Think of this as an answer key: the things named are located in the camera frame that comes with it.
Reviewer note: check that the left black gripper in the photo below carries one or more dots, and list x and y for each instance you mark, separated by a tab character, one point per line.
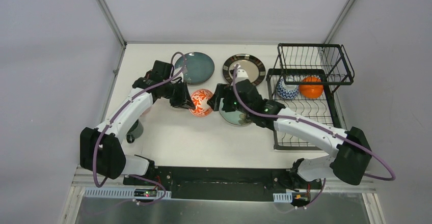
179	94

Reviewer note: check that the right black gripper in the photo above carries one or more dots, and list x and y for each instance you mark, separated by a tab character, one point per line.
222	90

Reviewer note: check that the orange floral pattern bowl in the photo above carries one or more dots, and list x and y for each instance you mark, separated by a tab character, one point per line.
199	99

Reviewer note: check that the black wire dish rack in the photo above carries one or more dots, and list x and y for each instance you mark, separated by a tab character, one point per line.
294	62

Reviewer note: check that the orange bowl white inside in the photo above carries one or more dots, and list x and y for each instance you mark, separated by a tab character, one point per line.
311	91

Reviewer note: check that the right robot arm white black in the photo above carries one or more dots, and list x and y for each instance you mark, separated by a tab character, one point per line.
348	151

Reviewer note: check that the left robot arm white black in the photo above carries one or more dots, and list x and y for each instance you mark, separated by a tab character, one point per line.
100	149

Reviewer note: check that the teal flower plate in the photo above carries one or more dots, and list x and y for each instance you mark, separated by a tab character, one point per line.
236	118

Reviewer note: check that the dark blue plate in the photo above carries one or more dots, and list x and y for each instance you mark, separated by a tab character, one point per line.
199	68

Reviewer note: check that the black striped rim plate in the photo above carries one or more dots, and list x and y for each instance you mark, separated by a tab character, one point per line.
254	67

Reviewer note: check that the dark green mug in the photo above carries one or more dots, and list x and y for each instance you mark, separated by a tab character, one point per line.
134	132

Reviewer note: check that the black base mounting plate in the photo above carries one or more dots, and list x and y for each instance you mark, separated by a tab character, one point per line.
227	184

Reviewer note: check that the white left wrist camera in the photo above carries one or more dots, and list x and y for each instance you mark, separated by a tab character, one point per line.
160	72

